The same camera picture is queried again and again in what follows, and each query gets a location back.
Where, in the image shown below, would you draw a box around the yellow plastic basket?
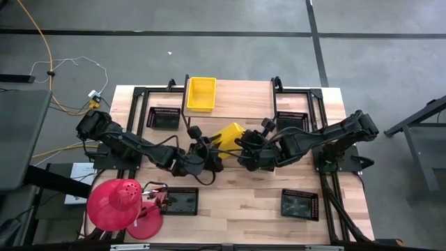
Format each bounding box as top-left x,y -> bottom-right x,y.
186,76 -> 217,113
210,121 -> 246,160

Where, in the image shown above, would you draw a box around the black cable loop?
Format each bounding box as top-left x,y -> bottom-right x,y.
351,155 -> 376,171

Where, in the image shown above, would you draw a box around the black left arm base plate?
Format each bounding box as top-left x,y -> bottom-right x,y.
92,142 -> 143,172

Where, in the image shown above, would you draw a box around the silver metal bracket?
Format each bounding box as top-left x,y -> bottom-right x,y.
109,243 -> 151,251
305,245 -> 345,251

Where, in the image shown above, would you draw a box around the black metal table frame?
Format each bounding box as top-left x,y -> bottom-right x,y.
383,94 -> 446,203

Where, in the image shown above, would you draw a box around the yellow extension cable with plug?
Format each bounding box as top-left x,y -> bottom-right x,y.
15,0 -> 102,116

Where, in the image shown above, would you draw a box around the black aluminium rig frame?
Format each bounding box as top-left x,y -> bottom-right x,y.
116,74 -> 374,245

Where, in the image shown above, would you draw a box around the black flat floor bar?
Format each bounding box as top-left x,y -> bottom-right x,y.
0,73 -> 36,84

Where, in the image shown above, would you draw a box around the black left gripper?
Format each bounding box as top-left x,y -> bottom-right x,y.
179,125 -> 228,175

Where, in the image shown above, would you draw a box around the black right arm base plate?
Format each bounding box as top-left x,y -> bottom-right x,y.
311,144 -> 364,174

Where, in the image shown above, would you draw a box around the black metal beam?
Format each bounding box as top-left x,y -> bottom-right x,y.
23,165 -> 92,199

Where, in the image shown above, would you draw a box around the black plastic basket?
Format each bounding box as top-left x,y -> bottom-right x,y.
276,111 -> 310,133
280,188 -> 321,222
146,106 -> 182,131
162,187 -> 200,216

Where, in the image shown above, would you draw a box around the white charger with cable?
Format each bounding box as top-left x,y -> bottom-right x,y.
29,55 -> 109,100

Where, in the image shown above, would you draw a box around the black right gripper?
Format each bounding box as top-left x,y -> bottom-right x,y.
233,117 -> 282,172

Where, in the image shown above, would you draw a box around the large red lamp shade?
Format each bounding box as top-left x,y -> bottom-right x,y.
86,178 -> 144,233

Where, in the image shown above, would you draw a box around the white box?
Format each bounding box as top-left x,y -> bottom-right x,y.
63,162 -> 98,206

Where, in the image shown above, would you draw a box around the black and orange foot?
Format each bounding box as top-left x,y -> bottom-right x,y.
374,238 -> 406,248

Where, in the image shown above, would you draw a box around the black aluminium crossbar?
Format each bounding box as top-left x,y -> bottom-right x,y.
0,242 -> 446,251

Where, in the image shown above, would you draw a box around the red metal lamp clamp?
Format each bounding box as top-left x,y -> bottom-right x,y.
141,181 -> 171,214

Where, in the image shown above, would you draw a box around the dark grey desk top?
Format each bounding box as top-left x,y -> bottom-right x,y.
0,89 -> 54,192

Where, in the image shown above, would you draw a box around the wooden shelf with black legs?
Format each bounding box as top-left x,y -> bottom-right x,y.
180,74 -> 280,130

